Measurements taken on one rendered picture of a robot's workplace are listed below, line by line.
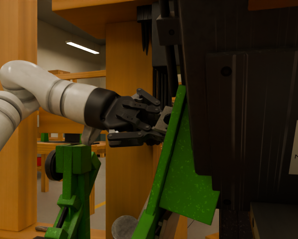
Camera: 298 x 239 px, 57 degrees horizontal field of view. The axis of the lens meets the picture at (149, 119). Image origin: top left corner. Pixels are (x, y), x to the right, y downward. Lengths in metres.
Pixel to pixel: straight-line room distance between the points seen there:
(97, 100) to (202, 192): 0.24
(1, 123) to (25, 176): 0.51
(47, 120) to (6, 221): 0.34
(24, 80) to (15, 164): 0.45
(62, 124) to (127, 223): 0.62
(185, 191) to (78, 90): 0.26
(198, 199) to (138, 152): 0.41
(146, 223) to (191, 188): 0.07
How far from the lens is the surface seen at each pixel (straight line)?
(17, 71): 0.58
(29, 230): 1.01
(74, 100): 0.50
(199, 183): 0.36
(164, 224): 0.40
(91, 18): 0.80
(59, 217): 0.70
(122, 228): 0.39
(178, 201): 0.37
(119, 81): 0.78
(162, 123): 0.45
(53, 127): 0.98
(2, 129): 0.50
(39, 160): 6.34
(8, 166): 0.99
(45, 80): 0.56
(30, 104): 0.60
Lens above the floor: 1.23
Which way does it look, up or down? level
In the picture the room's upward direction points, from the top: straight up
